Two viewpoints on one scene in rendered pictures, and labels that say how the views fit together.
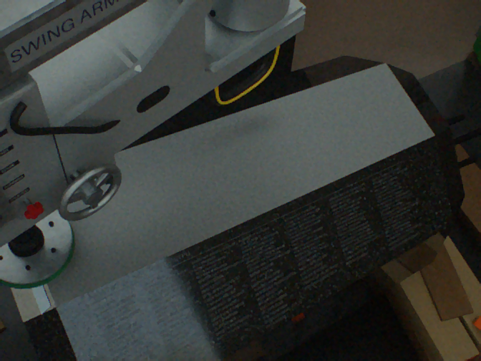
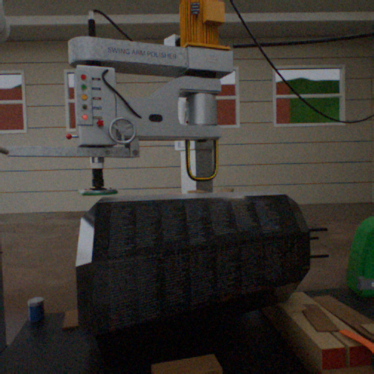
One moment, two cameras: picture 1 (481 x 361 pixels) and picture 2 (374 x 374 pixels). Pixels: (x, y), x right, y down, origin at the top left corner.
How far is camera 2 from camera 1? 196 cm
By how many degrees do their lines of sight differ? 60
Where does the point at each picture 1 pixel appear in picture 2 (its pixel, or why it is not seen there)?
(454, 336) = (326, 338)
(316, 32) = not seen: hidden behind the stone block
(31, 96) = (111, 71)
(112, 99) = (139, 103)
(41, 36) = (119, 49)
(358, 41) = not seen: hidden behind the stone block
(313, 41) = not seen: hidden behind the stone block
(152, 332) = (133, 226)
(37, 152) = (108, 101)
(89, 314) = (107, 209)
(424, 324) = (305, 331)
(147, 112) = (153, 123)
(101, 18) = (138, 57)
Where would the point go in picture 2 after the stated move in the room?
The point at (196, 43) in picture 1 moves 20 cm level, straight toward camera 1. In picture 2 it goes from (174, 103) to (162, 96)
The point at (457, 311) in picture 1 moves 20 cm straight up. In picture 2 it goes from (327, 328) to (327, 288)
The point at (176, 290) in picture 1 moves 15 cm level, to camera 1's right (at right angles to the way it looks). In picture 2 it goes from (150, 213) to (176, 214)
